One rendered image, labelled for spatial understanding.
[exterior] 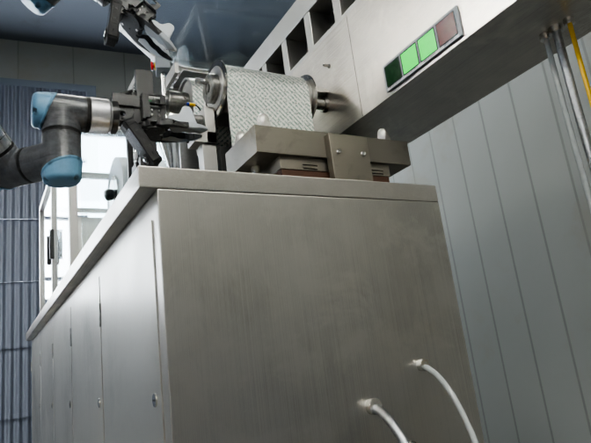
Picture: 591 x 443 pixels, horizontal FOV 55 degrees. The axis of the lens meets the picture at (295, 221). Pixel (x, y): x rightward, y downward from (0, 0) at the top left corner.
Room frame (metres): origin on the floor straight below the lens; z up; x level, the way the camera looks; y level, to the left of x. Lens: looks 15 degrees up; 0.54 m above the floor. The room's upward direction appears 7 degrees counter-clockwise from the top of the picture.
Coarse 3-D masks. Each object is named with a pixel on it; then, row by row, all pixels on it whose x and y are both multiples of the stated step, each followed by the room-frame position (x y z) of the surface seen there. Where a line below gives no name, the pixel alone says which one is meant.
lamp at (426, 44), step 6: (432, 30) 1.08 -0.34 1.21; (426, 36) 1.10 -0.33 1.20; (432, 36) 1.08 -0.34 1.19; (420, 42) 1.12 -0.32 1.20; (426, 42) 1.10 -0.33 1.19; (432, 42) 1.09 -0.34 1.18; (420, 48) 1.12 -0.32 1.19; (426, 48) 1.11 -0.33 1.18; (432, 48) 1.09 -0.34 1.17; (420, 54) 1.12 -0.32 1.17; (426, 54) 1.11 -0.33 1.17
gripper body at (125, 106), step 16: (112, 96) 1.10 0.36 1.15; (128, 96) 1.11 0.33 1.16; (144, 96) 1.11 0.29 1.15; (160, 96) 1.13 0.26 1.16; (128, 112) 1.12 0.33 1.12; (144, 112) 1.11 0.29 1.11; (160, 112) 1.14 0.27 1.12; (112, 128) 1.10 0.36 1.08; (144, 128) 1.13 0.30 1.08; (160, 128) 1.13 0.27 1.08
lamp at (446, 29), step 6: (444, 18) 1.05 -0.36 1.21; (450, 18) 1.04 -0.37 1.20; (438, 24) 1.06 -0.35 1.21; (444, 24) 1.05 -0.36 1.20; (450, 24) 1.04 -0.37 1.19; (438, 30) 1.07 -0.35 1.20; (444, 30) 1.05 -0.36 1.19; (450, 30) 1.04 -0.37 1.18; (438, 36) 1.07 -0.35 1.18; (444, 36) 1.06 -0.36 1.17; (450, 36) 1.04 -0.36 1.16; (444, 42) 1.06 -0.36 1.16
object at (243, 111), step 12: (228, 96) 1.25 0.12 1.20; (240, 96) 1.27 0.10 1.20; (228, 108) 1.25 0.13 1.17; (240, 108) 1.26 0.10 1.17; (252, 108) 1.28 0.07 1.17; (264, 108) 1.30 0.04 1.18; (276, 108) 1.31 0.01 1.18; (288, 108) 1.33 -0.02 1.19; (300, 108) 1.35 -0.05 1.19; (240, 120) 1.26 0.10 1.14; (252, 120) 1.28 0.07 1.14; (276, 120) 1.31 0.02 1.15; (288, 120) 1.33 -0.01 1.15; (300, 120) 1.35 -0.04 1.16; (312, 120) 1.37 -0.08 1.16
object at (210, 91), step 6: (210, 78) 1.27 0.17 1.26; (216, 78) 1.27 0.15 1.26; (204, 84) 1.31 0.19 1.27; (210, 84) 1.27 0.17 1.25; (216, 84) 1.27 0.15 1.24; (204, 90) 1.31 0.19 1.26; (210, 90) 1.27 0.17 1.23; (216, 90) 1.27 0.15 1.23; (204, 96) 1.31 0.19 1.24; (210, 96) 1.28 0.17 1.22; (216, 96) 1.28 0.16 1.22; (210, 102) 1.30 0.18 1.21
